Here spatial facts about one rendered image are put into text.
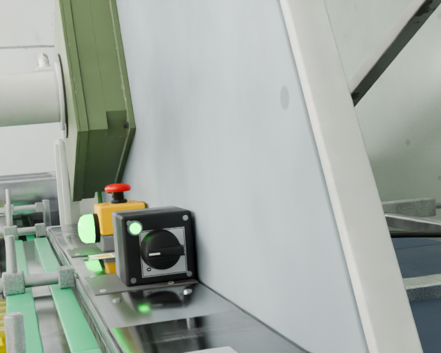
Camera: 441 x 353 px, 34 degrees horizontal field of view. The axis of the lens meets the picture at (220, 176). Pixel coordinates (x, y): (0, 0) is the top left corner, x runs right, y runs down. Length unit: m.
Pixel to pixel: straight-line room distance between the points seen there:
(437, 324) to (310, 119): 0.26
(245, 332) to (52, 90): 0.82
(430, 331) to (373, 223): 0.20
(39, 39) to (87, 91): 4.03
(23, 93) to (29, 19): 3.90
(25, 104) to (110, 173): 0.19
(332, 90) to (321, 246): 0.11
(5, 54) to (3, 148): 0.63
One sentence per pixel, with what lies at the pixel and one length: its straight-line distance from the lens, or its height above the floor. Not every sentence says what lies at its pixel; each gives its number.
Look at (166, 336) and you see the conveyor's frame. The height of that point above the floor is 0.84.
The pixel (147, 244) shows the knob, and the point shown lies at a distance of 0.79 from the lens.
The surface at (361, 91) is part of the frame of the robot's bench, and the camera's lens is 1.65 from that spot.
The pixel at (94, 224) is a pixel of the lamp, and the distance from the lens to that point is 1.10.
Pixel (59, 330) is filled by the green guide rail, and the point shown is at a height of 0.91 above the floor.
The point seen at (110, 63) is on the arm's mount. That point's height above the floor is 0.78.
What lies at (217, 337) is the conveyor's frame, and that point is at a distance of 0.59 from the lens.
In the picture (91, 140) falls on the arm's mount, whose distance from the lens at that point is 1.18.
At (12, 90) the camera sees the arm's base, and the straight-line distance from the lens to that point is 1.33.
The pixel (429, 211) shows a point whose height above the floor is 0.07.
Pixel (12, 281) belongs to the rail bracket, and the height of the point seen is 0.96.
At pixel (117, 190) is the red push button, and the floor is 0.79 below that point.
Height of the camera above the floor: 0.95
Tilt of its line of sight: 16 degrees down
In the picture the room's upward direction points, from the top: 95 degrees counter-clockwise
